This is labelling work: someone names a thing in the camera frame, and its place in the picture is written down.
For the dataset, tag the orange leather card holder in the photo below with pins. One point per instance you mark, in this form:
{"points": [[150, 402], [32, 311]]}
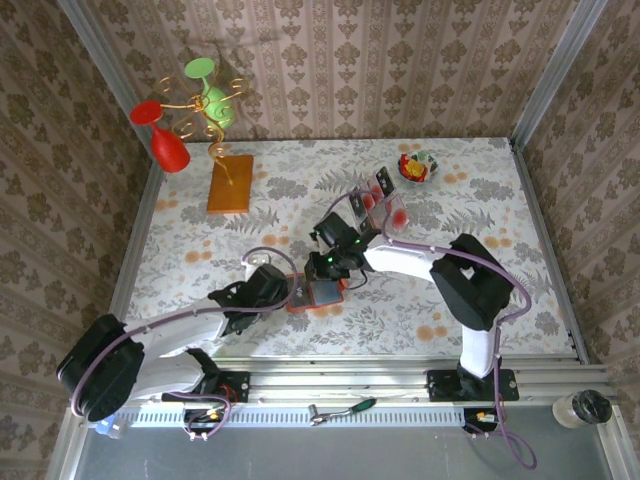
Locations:
{"points": [[327, 296]]}

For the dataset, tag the black VIP card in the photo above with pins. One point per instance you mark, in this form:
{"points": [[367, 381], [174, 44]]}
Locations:
{"points": [[301, 297], [384, 179], [370, 227], [356, 205]]}

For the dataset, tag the clear acrylic card tray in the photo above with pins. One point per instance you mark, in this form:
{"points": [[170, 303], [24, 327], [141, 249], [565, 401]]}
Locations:
{"points": [[387, 210]]}

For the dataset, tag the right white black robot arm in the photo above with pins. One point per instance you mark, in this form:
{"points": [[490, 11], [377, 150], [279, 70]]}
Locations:
{"points": [[400, 257]]}

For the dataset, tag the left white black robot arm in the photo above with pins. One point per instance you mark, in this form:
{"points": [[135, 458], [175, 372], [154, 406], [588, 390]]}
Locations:
{"points": [[180, 325]]}

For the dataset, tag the white card red dot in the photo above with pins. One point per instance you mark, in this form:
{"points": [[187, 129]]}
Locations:
{"points": [[369, 201], [373, 190], [400, 216]]}

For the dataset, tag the red wrapped candy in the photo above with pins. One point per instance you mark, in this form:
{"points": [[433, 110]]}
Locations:
{"points": [[412, 167]]}

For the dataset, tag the small candy bowl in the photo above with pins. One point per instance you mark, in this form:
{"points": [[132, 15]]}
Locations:
{"points": [[432, 170]]}

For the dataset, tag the silver ratchet wrench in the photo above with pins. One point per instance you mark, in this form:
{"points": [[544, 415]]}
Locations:
{"points": [[316, 414]]}

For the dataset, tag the black block yellow connector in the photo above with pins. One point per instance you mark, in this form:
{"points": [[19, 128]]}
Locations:
{"points": [[470, 415], [200, 420]]}

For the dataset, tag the red wine glass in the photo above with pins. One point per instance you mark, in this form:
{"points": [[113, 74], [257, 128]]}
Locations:
{"points": [[170, 150]]}

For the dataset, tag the green wine glass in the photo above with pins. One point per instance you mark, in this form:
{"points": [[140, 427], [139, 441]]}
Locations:
{"points": [[220, 107]]}

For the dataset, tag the blue white connector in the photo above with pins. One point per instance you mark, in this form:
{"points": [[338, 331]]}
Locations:
{"points": [[107, 429]]}

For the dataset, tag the glass jar black lid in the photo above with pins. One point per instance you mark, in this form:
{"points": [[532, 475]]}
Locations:
{"points": [[592, 406]]}

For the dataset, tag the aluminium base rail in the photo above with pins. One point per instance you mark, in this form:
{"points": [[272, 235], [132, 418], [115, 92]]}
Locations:
{"points": [[340, 380]]}

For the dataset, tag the aluminium table side rail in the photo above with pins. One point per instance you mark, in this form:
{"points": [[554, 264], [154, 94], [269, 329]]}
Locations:
{"points": [[550, 250], [141, 225]]}

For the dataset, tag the aluminium frame post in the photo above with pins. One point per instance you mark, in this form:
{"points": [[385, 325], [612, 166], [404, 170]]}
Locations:
{"points": [[107, 75], [560, 75]]}

